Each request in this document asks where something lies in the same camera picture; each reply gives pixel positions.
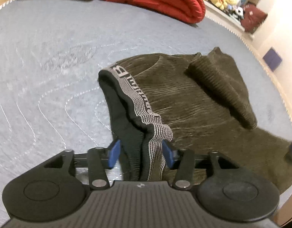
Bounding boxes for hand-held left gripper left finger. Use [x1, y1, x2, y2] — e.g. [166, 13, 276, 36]
[38, 140, 122, 191]

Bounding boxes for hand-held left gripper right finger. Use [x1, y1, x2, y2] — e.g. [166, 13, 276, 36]
[161, 141, 243, 191]

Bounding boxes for olive corduroy pants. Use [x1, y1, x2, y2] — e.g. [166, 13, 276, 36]
[98, 47, 292, 193]

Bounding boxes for grey quilted bed mattress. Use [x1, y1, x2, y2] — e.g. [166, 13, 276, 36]
[0, 0, 292, 228]

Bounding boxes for purple folded mat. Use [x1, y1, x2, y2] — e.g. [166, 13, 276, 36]
[262, 48, 283, 72]

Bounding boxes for white window sill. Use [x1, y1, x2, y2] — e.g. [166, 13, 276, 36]
[204, 0, 253, 38]

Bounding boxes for panda plush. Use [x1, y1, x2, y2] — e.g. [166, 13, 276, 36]
[232, 5, 245, 19]

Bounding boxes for dark red cushion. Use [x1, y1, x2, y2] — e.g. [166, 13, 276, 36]
[241, 3, 268, 33]

